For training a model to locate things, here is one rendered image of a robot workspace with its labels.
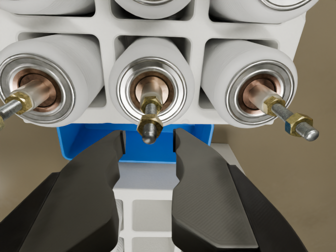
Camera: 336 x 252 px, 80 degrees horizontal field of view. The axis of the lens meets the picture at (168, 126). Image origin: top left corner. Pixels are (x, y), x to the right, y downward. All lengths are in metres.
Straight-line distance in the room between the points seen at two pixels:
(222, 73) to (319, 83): 0.41
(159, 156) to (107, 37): 0.26
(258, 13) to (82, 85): 0.19
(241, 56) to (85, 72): 0.17
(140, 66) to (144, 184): 0.26
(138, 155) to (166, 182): 0.09
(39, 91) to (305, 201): 0.83
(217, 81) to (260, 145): 0.42
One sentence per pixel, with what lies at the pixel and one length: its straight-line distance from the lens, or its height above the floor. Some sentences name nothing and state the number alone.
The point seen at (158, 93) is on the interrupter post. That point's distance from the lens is 0.19.
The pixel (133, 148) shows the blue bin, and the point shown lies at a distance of 0.47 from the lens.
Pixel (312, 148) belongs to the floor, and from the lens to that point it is 0.72.
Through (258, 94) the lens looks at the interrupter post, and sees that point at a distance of 0.23.
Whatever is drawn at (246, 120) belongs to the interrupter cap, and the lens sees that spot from 0.25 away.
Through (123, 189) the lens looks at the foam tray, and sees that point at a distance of 0.41.
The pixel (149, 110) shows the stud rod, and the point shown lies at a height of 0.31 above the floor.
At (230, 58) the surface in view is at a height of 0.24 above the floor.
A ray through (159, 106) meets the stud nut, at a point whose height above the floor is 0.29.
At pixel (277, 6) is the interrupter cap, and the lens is 0.23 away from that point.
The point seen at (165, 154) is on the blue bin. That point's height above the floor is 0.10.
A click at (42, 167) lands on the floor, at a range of 0.68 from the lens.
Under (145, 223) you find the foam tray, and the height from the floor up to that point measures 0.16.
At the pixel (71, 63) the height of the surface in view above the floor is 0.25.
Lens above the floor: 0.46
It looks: 61 degrees down
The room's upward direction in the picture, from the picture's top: 174 degrees clockwise
